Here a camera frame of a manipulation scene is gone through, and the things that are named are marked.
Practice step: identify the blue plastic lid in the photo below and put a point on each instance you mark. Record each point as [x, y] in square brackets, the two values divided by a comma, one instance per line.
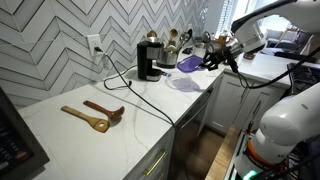
[189, 64]

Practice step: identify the wooden spoon in holder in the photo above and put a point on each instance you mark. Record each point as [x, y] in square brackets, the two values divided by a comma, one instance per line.
[173, 34]

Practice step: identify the white wall outlet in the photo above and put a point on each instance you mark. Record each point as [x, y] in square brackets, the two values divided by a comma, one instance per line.
[94, 42]

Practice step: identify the wooden board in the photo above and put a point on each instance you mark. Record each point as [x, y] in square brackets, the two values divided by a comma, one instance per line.
[223, 153]

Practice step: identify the yellow oil bottle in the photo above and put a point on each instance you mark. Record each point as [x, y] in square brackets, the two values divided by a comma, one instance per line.
[224, 38]

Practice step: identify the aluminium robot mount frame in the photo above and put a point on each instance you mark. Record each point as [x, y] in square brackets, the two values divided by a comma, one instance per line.
[241, 146]

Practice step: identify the metal utensil holder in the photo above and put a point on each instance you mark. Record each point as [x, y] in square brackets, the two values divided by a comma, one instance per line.
[167, 60]

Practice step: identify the black coffee grinder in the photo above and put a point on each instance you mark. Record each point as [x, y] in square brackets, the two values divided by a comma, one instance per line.
[148, 60]

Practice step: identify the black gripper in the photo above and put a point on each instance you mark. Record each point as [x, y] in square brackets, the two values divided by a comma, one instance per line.
[220, 57]

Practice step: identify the black microwave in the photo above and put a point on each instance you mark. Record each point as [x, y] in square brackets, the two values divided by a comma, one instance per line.
[16, 143]

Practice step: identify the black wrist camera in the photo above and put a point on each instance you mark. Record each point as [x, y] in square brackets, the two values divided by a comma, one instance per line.
[232, 61]

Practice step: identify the light wooden slotted spatula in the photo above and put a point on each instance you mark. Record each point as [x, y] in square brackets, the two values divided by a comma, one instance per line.
[95, 121]

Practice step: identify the metal ladle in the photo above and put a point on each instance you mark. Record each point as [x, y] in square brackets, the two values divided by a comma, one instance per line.
[187, 36]

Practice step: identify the glass blender jar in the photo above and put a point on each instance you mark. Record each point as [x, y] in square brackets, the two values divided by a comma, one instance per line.
[196, 48]

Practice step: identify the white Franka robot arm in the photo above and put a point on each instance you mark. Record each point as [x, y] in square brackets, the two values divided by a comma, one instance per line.
[290, 123]

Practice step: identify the dark wooden spoon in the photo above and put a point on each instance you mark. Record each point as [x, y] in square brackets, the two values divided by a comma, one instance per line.
[113, 113]

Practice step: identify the black gas stove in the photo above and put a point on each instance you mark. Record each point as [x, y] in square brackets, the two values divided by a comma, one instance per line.
[303, 76]

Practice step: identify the small brown dish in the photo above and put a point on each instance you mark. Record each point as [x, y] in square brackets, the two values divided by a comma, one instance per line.
[249, 56]

